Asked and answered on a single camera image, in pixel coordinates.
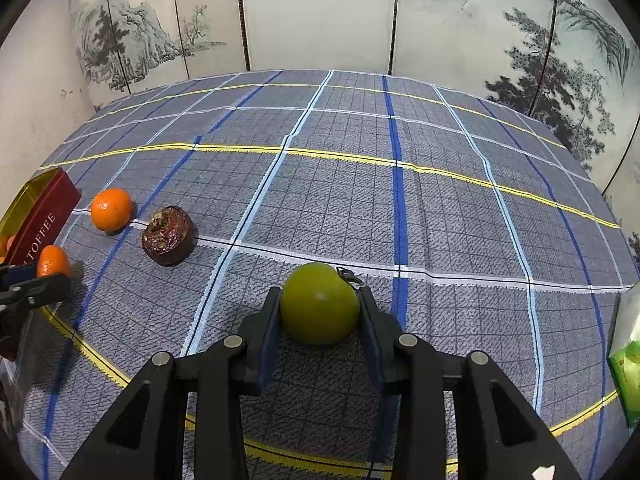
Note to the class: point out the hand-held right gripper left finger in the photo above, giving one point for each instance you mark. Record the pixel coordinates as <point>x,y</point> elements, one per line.
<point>267,345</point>

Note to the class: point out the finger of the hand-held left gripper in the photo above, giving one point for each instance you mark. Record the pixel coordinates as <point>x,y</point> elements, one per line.
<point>45,290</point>
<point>20,272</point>

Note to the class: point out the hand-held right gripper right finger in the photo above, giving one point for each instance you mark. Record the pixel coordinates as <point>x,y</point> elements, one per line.
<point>372,347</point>

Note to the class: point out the gold metal tin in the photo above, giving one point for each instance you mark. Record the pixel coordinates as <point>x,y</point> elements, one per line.
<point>45,215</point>

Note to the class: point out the small green tomato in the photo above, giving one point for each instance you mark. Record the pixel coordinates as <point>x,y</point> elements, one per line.
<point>320,305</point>

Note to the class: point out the dark brown fruit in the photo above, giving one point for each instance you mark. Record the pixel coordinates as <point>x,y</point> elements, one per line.
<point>167,235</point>

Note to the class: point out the blue plaid tablecloth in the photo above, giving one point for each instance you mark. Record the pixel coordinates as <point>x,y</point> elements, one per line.
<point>400,135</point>

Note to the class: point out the green tissue packet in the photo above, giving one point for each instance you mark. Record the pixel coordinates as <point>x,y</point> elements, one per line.
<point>627,370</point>

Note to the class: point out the painted folding screen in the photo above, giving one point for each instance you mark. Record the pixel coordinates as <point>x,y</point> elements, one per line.
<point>300,10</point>

